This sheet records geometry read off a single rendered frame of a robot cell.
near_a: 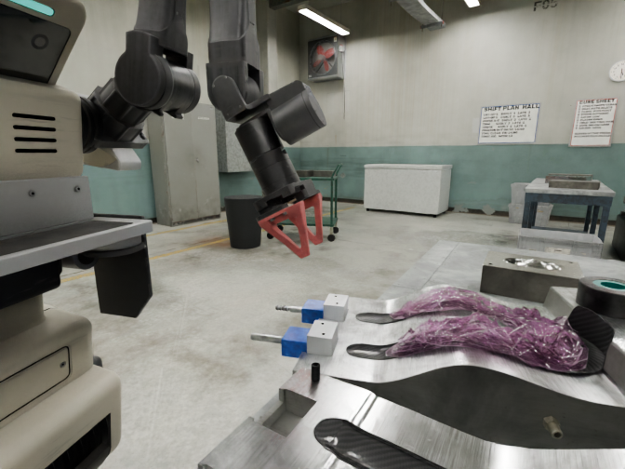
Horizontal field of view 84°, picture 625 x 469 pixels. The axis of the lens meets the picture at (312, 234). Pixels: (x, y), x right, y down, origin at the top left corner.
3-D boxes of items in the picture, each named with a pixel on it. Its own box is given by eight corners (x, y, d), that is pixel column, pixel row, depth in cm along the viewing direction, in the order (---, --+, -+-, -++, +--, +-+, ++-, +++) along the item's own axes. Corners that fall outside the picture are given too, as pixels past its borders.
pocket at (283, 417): (247, 450, 34) (246, 417, 33) (281, 416, 38) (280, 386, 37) (286, 472, 31) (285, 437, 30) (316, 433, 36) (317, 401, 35)
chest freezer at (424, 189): (448, 212, 696) (453, 165, 676) (437, 218, 635) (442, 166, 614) (378, 206, 781) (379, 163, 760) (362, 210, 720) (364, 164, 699)
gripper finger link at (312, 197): (340, 233, 58) (315, 180, 57) (331, 243, 51) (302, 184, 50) (305, 247, 60) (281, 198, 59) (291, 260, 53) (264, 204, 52)
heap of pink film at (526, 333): (384, 365, 46) (387, 310, 44) (389, 309, 63) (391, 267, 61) (616, 397, 40) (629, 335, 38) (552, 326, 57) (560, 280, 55)
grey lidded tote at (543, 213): (506, 223, 591) (508, 204, 584) (511, 219, 623) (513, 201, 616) (548, 227, 554) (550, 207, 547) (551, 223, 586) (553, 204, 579)
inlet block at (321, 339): (246, 360, 53) (244, 328, 51) (259, 343, 57) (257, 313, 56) (331, 373, 49) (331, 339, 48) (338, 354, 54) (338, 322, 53)
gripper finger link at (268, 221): (334, 239, 53) (307, 182, 52) (323, 251, 46) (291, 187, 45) (296, 256, 55) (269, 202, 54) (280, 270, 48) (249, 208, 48)
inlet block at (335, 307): (271, 327, 63) (270, 299, 62) (280, 314, 67) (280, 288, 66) (343, 336, 60) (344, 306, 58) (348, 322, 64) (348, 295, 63)
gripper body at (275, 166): (316, 188, 56) (296, 146, 55) (297, 195, 46) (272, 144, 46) (283, 206, 58) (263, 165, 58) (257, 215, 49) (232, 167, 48)
